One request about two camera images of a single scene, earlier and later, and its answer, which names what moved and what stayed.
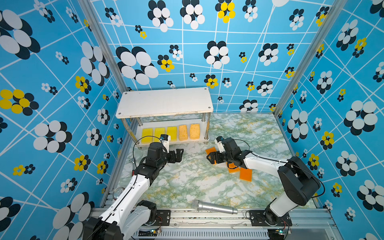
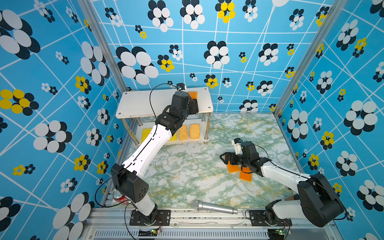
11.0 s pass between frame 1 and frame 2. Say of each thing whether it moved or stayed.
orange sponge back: moved
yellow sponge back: stayed
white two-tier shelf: stayed
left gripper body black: moved
